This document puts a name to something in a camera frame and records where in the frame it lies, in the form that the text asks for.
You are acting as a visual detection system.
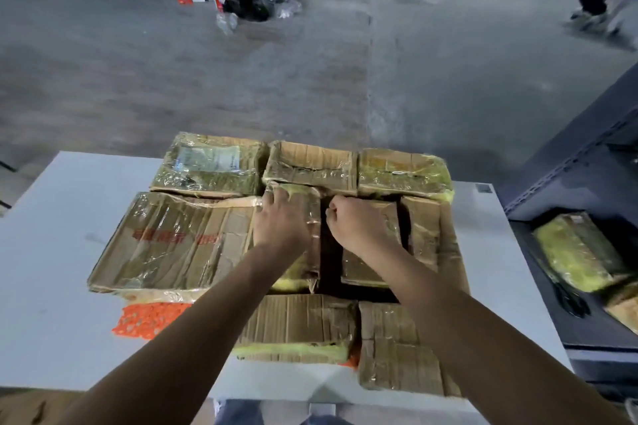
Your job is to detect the person's left hand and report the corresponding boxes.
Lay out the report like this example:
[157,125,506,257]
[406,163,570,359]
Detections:
[253,185,315,261]

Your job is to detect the person's right hand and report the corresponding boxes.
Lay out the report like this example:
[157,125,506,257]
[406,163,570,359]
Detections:
[325,194,405,264]

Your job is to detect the yellow-green taped parcel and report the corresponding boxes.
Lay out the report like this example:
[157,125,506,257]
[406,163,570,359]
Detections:
[357,148,455,204]

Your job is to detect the taped parcel with white label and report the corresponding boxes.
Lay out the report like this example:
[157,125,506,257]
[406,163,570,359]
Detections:
[150,132,268,199]

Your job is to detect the large taped carton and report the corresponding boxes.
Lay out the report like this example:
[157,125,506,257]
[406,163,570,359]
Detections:
[88,192,263,303]

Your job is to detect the yellow parcel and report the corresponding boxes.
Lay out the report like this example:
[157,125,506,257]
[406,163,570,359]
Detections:
[532,212,631,294]

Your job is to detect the person's left forearm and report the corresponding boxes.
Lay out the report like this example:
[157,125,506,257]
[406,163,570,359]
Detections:
[59,242,305,425]

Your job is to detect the person's right forearm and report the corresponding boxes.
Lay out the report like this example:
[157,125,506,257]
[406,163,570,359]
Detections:
[368,245,629,425]

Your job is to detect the person's left leg blue jeans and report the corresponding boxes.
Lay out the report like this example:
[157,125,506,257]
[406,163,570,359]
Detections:
[214,399,265,425]

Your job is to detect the orange perforated plastic mat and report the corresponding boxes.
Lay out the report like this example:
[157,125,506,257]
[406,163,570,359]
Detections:
[112,302,361,371]

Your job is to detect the dark blue metal shelf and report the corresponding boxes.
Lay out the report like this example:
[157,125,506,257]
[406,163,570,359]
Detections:
[498,60,638,400]

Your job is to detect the white table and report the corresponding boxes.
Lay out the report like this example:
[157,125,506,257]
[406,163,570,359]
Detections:
[0,150,574,413]

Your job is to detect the black rubbish bag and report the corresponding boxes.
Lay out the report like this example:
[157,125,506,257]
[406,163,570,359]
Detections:
[224,0,272,22]

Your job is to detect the blue plastic chair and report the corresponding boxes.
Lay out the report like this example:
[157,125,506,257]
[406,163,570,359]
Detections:
[597,0,638,50]

